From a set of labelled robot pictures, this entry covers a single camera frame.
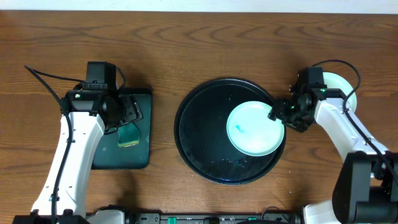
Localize black round tray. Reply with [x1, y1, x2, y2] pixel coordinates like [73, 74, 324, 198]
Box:
[174, 78, 286, 185]

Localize mint plate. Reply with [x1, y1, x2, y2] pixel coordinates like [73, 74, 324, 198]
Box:
[226, 101, 285, 157]
[323, 72, 358, 112]

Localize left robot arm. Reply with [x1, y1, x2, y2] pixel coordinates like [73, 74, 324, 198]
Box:
[13, 89, 152, 223]

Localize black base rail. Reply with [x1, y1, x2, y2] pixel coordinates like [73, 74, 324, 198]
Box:
[85, 203, 304, 224]

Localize black rectangular water tray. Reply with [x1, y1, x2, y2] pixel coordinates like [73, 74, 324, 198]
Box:
[91, 88, 152, 170]

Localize left black cable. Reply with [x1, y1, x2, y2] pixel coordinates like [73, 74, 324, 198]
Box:
[24, 64, 127, 224]

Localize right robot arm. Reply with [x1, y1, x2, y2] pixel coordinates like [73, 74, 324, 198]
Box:
[269, 84, 397, 223]

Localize green scouring sponge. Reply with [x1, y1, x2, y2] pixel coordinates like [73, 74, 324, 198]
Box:
[118, 123, 140, 147]

